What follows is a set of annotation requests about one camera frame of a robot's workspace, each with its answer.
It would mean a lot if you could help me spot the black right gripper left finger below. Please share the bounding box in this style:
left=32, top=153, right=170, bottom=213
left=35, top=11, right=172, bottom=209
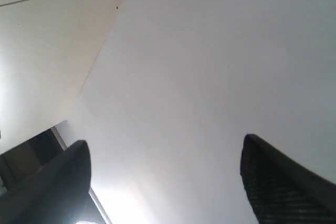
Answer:
left=1, top=140, right=91, bottom=223

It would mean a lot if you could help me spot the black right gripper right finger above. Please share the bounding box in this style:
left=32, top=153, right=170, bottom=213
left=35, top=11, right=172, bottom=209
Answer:
left=240, top=134, right=335, bottom=223

